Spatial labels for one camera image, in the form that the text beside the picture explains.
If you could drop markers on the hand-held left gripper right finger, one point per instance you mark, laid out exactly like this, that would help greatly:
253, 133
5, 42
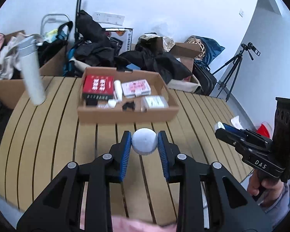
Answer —
163, 154

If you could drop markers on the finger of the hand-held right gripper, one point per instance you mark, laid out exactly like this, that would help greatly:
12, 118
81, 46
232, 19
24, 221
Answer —
233, 128
232, 139

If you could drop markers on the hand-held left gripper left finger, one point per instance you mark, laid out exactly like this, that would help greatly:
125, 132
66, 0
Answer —
127, 154

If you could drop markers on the small white round lid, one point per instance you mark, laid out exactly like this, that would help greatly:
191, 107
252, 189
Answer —
218, 126

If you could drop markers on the large white round lid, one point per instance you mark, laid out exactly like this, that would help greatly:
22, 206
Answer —
144, 141

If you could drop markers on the shallow cardboard tray box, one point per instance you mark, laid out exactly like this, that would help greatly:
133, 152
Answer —
125, 117

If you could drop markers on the black clip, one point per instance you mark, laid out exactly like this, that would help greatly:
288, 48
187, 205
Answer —
128, 106

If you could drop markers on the white plastic box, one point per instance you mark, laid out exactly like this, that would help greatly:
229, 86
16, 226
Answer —
154, 102

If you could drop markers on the pink patterned card packet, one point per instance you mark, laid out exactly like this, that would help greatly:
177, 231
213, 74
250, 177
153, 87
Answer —
136, 89

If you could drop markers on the person's right forearm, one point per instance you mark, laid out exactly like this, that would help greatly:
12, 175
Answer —
278, 207

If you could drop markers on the person's right hand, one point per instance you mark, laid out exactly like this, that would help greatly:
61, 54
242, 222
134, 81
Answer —
255, 186

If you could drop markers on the red and white container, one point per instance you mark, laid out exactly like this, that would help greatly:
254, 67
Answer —
263, 129

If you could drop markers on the small white cap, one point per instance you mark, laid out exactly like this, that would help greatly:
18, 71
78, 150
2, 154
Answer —
111, 104

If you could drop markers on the black tripod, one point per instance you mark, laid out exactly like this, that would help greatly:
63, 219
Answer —
232, 75

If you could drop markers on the white tube bottle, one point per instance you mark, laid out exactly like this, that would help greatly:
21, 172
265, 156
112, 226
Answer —
118, 90

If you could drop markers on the person's pink clothing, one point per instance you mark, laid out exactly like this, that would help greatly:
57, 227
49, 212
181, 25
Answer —
125, 226

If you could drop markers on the red flat box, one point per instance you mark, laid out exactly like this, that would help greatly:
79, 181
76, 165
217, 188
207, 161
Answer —
98, 87

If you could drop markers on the blue cloth bag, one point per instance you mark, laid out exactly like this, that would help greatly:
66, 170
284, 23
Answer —
212, 49

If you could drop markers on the brown cardboard box red label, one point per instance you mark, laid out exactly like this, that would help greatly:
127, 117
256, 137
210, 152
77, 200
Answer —
186, 58

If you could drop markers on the woven bamboo ball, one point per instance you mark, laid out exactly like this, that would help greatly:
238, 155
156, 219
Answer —
198, 47

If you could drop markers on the black clothing pile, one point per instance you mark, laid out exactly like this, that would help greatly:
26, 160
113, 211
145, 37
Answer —
159, 62

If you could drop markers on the printed white carton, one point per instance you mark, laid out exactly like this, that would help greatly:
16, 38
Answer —
123, 38

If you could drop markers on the white thermos bottle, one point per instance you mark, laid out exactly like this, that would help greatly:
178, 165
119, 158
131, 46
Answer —
32, 75

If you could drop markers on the black trolley bag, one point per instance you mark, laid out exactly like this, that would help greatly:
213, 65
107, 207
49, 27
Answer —
91, 29

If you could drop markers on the large brown cardboard box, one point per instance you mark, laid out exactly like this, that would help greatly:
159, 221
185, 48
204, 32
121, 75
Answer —
7, 89

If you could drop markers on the beige cloth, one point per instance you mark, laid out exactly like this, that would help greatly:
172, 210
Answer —
7, 55

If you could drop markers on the white wall switch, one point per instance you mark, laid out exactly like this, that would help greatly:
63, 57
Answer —
241, 13

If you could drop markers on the white wall power strip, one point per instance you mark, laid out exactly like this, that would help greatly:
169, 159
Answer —
108, 18

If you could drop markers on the metal folding frame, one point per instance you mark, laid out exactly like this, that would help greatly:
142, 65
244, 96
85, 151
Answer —
53, 20

